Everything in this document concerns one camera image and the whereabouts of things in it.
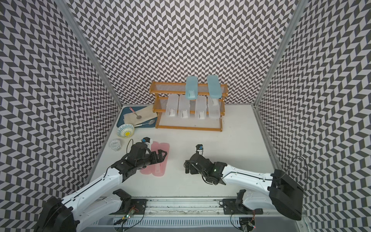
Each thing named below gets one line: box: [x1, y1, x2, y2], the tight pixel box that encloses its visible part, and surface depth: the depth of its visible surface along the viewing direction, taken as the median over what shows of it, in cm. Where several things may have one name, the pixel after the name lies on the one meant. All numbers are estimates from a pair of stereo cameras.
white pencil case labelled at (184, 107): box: [178, 94, 191, 119], surface depth 96 cm
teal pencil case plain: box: [206, 74, 223, 100], surface depth 91 cm
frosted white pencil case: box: [195, 95, 207, 119], surface depth 96 cm
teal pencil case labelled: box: [185, 75, 199, 101], surface depth 86 cm
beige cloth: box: [123, 104, 158, 126], surface depth 113 cm
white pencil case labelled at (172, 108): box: [165, 93, 180, 117], surface depth 96 cm
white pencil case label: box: [209, 96, 221, 119], surface depth 96 cm
